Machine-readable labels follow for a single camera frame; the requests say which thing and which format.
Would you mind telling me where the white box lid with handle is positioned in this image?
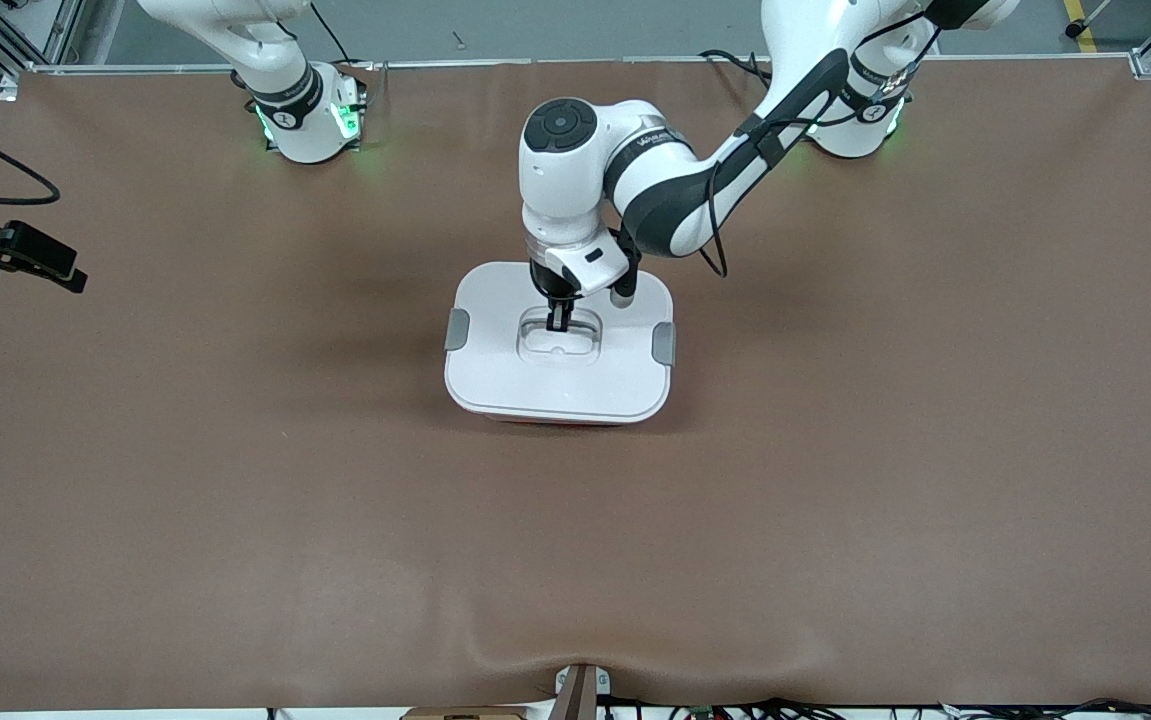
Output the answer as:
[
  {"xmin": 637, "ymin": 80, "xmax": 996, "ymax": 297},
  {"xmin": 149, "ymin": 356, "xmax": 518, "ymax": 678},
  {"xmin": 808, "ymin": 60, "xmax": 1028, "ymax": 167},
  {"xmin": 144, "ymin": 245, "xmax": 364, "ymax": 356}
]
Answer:
[{"xmin": 443, "ymin": 261, "xmax": 677, "ymax": 425}]

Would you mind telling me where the brown table mat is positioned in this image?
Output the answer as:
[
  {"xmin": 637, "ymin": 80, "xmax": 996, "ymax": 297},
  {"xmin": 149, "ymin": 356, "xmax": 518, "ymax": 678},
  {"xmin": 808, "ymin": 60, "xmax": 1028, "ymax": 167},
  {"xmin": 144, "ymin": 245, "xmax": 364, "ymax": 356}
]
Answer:
[{"xmin": 0, "ymin": 55, "xmax": 1151, "ymax": 713}]

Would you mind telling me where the black caster with rod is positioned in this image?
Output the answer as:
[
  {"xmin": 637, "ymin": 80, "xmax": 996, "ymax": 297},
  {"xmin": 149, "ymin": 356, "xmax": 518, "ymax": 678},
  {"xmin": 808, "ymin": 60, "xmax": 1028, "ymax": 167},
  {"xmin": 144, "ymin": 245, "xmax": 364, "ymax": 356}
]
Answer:
[{"xmin": 1064, "ymin": 0, "xmax": 1118, "ymax": 40}]

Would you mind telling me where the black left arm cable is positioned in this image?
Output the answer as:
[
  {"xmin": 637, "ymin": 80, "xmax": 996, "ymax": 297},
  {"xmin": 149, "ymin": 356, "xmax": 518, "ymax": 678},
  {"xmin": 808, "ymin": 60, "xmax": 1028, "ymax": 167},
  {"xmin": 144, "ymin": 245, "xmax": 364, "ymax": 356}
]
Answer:
[{"xmin": 701, "ymin": 8, "xmax": 938, "ymax": 280}]

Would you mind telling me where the black left base cable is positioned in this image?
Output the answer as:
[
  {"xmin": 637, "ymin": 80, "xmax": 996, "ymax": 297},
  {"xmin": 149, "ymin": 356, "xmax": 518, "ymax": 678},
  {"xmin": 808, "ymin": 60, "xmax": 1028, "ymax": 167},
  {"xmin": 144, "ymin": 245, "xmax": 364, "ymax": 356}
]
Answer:
[{"xmin": 698, "ymin": 47, "xmax": 771, "ymax": 86}]

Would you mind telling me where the black base cable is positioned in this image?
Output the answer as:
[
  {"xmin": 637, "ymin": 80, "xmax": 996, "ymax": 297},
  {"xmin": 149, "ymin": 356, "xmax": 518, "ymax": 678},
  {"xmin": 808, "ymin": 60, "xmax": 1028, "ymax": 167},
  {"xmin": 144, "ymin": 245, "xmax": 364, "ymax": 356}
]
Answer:
[
  {"xmin": 308, "ymin": 0, "xmax": 378, "ymax": 73},
  {"xmin": 698, "ymin": 47, "xmax": 771, "ymax": 86}
]

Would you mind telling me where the black right base cable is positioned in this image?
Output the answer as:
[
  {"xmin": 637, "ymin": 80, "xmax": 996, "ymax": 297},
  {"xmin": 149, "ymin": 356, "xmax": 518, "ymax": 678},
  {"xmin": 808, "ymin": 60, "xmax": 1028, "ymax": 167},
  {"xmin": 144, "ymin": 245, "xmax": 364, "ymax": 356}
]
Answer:
[{"xmin": 308, "ymin": 0, "xmax": 378, "ymax": 73}]

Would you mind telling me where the front camera mount bracket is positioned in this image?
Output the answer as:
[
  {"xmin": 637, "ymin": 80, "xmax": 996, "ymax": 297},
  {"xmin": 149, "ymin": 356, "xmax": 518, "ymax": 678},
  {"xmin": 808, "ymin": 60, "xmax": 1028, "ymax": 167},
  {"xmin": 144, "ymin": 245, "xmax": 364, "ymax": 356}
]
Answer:
[{"xmin": 553, "ymin": 663, "xmax": 612, "ymax": 720}]

